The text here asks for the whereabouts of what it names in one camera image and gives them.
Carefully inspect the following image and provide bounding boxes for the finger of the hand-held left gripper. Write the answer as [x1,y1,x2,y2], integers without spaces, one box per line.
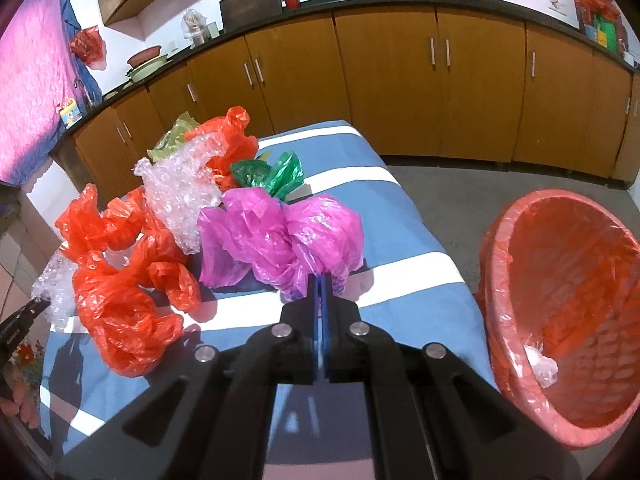
[0,298,51,348]

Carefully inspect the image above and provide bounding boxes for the clear bubble wrap sheet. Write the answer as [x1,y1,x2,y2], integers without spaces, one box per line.
[133,136,227,255]

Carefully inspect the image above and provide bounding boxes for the small clear plastic piece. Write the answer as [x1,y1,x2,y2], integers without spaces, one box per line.
[31,250,83,332]

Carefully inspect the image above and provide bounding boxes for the pink and blue curtain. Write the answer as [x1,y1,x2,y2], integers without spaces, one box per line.
[0,0,104,187]

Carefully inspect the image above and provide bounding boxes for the red basin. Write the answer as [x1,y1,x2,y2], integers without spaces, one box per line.
[126,45,163,69]

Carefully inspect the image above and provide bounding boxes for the white crumpled plastic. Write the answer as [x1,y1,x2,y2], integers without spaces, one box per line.
[522,345,559,389]

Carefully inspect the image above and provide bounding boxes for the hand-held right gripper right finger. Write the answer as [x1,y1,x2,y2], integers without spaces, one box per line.
[323,273,584,480]

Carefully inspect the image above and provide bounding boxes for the floral cloth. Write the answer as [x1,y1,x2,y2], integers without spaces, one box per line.
[0,335,47,432]

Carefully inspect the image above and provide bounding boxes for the olive green plastic bag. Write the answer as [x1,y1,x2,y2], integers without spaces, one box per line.
[147,112,199,164]

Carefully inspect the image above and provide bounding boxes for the red bag with colourful boxes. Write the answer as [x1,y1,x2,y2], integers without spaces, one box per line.
[569,0,629,54]

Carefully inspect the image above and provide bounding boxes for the jar in clear bag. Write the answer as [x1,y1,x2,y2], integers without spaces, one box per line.
[180,8,209,49]

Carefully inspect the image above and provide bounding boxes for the black kitchen countertop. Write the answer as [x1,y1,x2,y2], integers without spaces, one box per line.
[64,0,640,134]

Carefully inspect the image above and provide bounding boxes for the blue white striped cloth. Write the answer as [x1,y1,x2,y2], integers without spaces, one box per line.
[39,119,502,463]

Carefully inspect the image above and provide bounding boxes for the red plastic bag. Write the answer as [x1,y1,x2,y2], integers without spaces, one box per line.
[69,25,107,67]
[55,183,173,267]
[72,232,202,379]
[184,106,259,192]

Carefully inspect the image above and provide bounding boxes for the red lined waste bin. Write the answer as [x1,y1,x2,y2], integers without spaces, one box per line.
[474,188,640,452]

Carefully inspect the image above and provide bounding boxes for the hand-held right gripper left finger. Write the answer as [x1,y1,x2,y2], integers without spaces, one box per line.
[57,273,324,480]

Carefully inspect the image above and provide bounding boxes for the magenta plastic bag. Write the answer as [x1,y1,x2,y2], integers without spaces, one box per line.
[197,187,365,302]

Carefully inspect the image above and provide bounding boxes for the hanging red plastic bag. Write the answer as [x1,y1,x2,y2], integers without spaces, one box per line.
[69,25,107,67]

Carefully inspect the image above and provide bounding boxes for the wooden lower kitchen cabinets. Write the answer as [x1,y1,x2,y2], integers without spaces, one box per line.
[71,4,640,212]

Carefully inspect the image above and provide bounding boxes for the dark cutting board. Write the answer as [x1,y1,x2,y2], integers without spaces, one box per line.
[219,0,282,32]

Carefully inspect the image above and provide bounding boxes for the sink faucet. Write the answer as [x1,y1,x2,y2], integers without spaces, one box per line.
[73,78,99,109]

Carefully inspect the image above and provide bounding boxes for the colourful small box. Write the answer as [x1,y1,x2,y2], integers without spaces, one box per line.
[58,99,83,129]

